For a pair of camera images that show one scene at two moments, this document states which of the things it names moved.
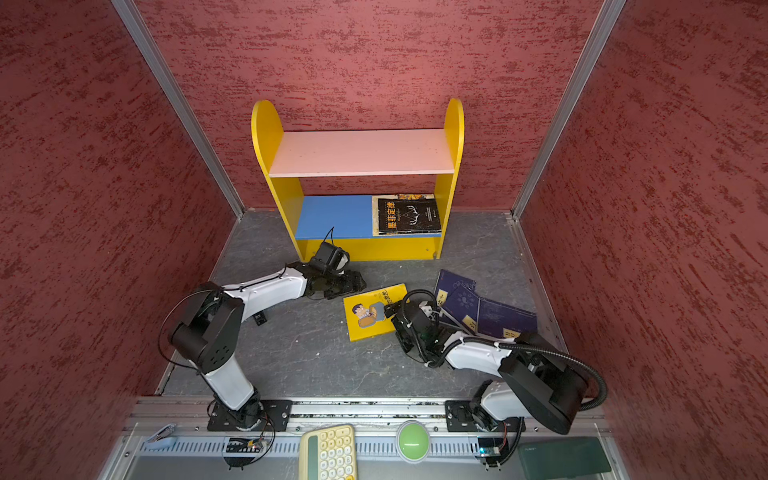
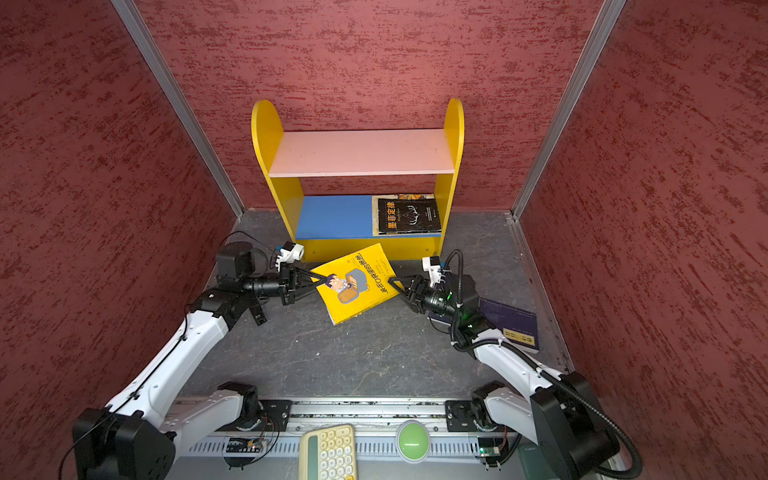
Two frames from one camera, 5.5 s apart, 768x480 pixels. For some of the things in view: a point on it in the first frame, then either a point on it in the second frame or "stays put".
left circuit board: [244, 445] stays put
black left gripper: [352, 284] -> [290, 282]
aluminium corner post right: [610, 12] stays put
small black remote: [260, 319] stays put
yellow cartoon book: [365, 314] -> [355, 283]
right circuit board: [490, 446] stays put
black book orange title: [408, 216] stays put
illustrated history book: [376, 197] stays put
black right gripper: [406, 346] -> [419, 288]
